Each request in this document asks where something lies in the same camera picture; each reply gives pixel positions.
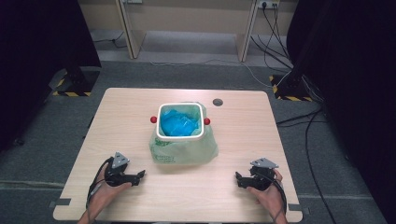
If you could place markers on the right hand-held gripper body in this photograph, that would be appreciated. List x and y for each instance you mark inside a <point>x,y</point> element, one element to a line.
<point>261,180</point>

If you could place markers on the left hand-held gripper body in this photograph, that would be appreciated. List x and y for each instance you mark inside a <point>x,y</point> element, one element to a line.
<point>115,175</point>

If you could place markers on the white trash bin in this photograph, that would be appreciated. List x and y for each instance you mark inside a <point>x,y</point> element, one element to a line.
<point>162,132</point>

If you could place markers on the green plastic bag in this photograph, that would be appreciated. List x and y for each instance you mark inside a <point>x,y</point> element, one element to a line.
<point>183,152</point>

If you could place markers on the person's right hand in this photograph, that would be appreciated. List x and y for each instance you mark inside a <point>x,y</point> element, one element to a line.
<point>269,199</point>

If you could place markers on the person's left hand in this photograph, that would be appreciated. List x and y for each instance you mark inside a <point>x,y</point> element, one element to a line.
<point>106,194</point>

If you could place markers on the grey tape piece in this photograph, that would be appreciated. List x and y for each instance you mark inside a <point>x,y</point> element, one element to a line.
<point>297,207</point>
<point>60,202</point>

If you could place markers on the red round knob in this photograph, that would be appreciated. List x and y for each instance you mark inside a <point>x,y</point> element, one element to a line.
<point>153,119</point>
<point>207,121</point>

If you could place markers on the blue plastic bag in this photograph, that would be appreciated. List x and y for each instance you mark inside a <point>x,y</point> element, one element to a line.
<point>179,123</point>

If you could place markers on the black stand base striped tape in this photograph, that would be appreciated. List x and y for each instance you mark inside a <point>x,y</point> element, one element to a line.
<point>291,88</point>
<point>77,82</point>

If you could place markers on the beige desk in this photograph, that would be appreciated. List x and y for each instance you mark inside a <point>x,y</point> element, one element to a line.
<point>134,40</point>

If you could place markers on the white wall power socket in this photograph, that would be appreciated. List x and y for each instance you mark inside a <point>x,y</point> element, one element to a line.
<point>267,3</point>

